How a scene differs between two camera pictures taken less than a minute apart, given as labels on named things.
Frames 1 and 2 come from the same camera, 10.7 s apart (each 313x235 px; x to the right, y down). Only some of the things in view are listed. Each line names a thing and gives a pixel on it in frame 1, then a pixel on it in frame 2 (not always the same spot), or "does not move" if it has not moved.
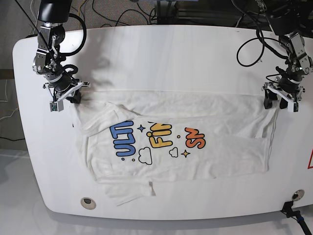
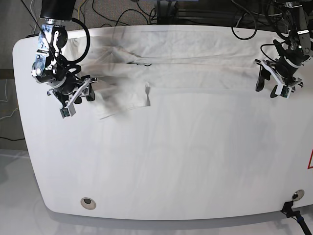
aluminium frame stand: x=167 y=12 does not move
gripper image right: x=290 y=89 → x=283 y=69
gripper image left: x=60 y=82 → x=71 y=90
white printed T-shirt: x=135 y=138 → x=128 y=64
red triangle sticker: x=310 y=165 does not move
